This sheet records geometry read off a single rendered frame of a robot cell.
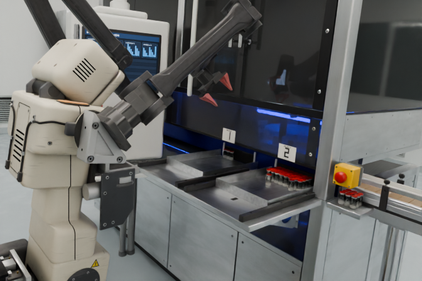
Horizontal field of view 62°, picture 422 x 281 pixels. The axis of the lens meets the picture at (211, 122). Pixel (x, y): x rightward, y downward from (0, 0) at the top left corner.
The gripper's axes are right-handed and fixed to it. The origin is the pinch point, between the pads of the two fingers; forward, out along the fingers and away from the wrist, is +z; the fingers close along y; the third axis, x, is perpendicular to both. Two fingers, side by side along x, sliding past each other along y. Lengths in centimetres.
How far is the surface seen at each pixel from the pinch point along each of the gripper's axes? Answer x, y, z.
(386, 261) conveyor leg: 36, 11, 79
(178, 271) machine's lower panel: -67, 68, 69
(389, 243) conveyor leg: 38, 6, 74
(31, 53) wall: -493, -8, -155
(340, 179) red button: 36, 4, 42
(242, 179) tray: 0.8, 18.9, 29.9
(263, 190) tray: 13.5, 19.7, 33.7
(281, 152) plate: 9.6, 1.3, 31.7
